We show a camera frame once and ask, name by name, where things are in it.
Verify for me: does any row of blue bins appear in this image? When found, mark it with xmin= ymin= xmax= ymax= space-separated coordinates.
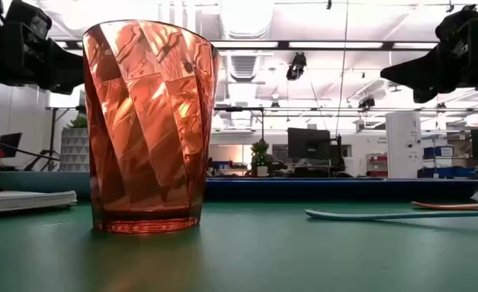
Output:
xmin=416 ymin=166 xmax=477 ymax=178

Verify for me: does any thin hanging black cable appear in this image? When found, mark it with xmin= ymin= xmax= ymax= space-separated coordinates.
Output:
xmin=334 ymin=0 xmax=350 ymax=137

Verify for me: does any orange faceted plastic cup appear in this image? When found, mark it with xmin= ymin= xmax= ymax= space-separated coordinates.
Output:
xmin=82 ymin=19 xmax=222 ymax=235

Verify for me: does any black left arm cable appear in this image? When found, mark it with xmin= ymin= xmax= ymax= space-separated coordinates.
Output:
xmin=0 ymin=135 xmax=61 ymax=162

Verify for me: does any round silver ceiling duct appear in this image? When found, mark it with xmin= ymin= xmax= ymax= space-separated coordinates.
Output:
xmin=217 ymin=0 xmax=275 ymax=41

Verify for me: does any dark blue serving tray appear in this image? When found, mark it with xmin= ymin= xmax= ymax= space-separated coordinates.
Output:
xmin=204 ymin=177 xmax=478 ymax=202

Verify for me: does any blue bin with white label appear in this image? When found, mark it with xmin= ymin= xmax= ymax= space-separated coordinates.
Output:
xmin=423 ymin=145 xmax=454 ymax=158

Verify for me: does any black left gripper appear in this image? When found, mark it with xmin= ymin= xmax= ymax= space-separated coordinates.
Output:
xmin=0 ymin=0 xmax=85 ymax=97

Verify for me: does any blue plate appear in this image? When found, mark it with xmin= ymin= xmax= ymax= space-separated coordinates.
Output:
xmin=0 ymin=170 xmax=92 ymax=200

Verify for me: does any white flat pad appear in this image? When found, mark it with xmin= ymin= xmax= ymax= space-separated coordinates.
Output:
xmin=0 ymin=189 xmax=78 ymax=215

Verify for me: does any overhead light bar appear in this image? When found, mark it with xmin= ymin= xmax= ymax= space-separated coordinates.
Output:
xmin=55 ymin=40 xmax=441 ymax=51

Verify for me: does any green spiky potted plant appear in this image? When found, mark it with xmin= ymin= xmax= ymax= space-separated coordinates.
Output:
xmin=67 ymin=114 xmax=88 ymax=130

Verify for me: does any grey triangle-patterned planter pot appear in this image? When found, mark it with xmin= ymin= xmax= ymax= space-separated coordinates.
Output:
xmin=58 ymin=127 xmax=90 ymax=173

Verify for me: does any small black monitor on stand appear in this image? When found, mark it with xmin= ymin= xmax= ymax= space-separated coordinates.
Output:
xmin=0 ymin=132 xmax=23 ymax=158

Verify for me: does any light blue plastic spoon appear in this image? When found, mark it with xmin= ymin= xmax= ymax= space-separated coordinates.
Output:
xmin=304 ymin=208 xmax=478 ymax=222

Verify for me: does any black tripod stand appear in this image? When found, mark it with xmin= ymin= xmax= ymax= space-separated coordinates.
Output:
xmin=23 ymin=107 xmax=61 ymax=172

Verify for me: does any long black horizontal rail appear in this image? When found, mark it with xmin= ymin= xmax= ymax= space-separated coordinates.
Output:
xmin=45 ymin=105 xmax=478 ymax=114

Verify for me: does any shelf with red bins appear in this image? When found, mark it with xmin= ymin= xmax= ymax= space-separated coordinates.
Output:
xmin=366 ymin=152 xmax=389 ymax=178

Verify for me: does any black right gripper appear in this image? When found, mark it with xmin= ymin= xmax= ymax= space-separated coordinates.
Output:
xmin=380 ymin=3 xmax=478 ymax=105

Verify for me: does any black background frame stand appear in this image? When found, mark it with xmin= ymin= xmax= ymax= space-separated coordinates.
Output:
xmin=213 ymin=106 xmax=265 ymax=143

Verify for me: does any small plant in white pot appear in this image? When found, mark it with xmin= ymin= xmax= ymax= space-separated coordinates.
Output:
xmin=250 ymin=140 xmax=270 ymax=178

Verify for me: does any white square pillar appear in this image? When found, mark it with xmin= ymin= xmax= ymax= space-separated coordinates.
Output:
xmin=385 ymin=111 xmax=423 ymax=179

